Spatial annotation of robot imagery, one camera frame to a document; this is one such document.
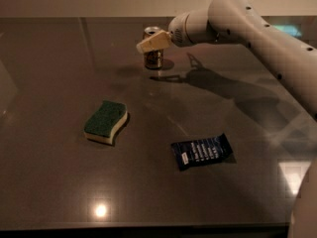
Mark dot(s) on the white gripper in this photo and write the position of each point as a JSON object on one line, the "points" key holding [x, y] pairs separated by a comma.
{"points": [[177, 34]]}

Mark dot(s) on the orange soda can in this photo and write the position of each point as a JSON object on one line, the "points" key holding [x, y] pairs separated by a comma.
{"points": [[152, 60]]}

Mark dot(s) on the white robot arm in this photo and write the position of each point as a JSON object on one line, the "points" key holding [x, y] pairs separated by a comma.
{"points": [[292, 62]]}

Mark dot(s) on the green and yellow sponge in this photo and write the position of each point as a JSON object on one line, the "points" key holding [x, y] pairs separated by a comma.
{"points": [[105, 122]]}

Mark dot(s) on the dark blue snack wrapper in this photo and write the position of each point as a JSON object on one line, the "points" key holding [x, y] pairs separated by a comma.
{"points": [[196, 153]]}

